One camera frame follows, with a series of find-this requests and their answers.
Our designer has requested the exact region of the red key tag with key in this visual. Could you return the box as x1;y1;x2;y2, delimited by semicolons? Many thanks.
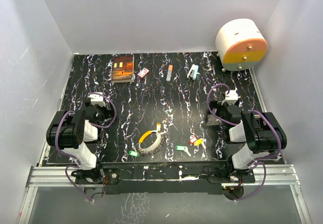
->
189;136;198;145

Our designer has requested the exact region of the large keyring with yellow grip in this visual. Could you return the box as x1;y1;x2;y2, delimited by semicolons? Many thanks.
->
137;130;165;155

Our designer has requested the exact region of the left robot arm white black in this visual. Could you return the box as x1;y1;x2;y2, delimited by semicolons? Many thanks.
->
46;99;116;183

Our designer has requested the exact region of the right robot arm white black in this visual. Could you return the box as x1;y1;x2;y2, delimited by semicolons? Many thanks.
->
208;100;287;182

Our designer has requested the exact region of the yellow key tag with key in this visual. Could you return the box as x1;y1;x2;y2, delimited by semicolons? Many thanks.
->
193;138;204;146

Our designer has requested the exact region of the orange paperback book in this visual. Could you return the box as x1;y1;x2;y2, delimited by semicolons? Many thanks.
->
111;54;135;83

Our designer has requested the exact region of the light blue stapler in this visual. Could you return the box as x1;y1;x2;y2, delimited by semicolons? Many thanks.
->
187;64;199;81

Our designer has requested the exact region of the green key tag with key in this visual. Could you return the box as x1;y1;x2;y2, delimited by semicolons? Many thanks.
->
175;145;191;156

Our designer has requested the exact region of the small red white box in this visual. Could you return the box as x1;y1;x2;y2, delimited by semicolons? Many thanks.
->
138;68;149;79

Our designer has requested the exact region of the white pink yellow drum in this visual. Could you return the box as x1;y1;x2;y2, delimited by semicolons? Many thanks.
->
215;18;268;71

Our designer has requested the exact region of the orange grey marker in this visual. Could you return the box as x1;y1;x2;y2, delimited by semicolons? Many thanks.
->
166;65;173;82

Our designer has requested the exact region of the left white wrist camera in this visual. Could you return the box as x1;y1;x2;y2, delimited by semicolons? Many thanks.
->
88;92;106;107

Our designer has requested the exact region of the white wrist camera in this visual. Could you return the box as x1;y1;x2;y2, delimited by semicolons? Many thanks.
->
88;92;106;107
222;90;240;105

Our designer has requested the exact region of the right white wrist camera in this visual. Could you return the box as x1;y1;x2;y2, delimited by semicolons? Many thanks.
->
222;90;240;105

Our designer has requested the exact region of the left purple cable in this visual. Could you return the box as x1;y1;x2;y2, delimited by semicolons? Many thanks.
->
55;93;117;202

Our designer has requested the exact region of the purple cable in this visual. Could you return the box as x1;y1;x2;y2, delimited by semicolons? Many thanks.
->
55;93;117;202
206;83;282;200

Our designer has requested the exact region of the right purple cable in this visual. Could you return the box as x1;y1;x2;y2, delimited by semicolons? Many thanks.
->
206;83;282;200

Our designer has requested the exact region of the green key tag on ring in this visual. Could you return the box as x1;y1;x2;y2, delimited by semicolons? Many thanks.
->
129;150;138;157

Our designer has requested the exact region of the yellow key tag on ring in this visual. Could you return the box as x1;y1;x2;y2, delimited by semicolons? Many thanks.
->
156;123;162;132

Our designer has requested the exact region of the black base frame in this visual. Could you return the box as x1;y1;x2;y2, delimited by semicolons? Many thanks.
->
71;160;255;195

